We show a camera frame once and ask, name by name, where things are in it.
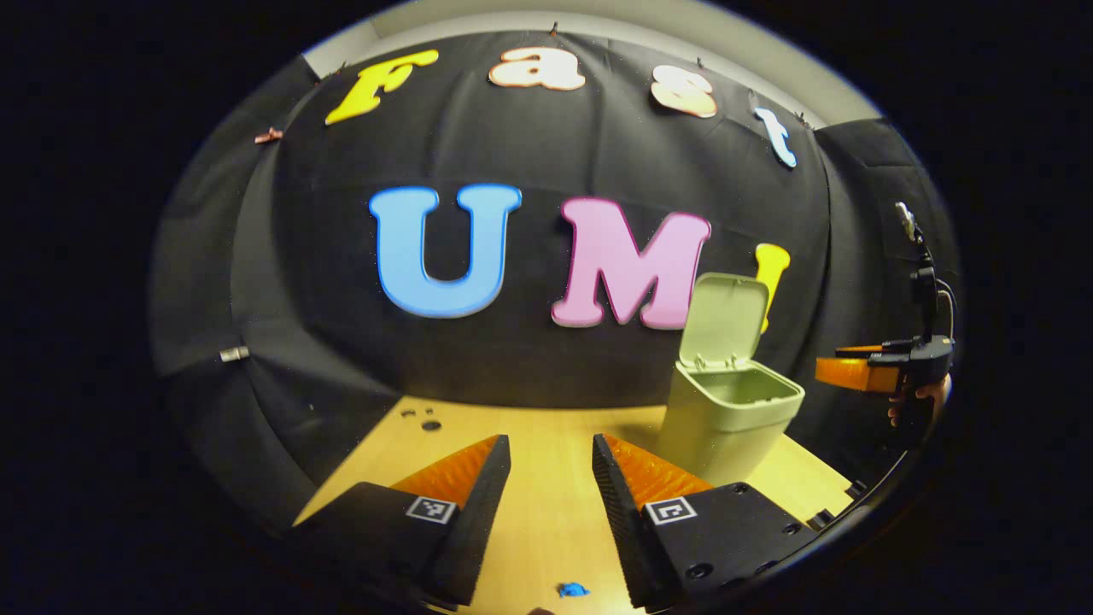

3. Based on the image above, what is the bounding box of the wooden desktop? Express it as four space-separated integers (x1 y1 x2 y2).
293 395 855 612

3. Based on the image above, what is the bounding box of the green desktop garbage bin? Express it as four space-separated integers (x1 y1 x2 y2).
656 272 806 488

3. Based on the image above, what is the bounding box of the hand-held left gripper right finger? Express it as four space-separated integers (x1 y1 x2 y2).
592 433 821 612

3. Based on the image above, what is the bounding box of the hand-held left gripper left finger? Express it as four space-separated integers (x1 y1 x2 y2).
290 434 511 609

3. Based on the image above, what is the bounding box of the black backdrop cloth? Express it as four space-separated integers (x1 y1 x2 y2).
149 30 961 530

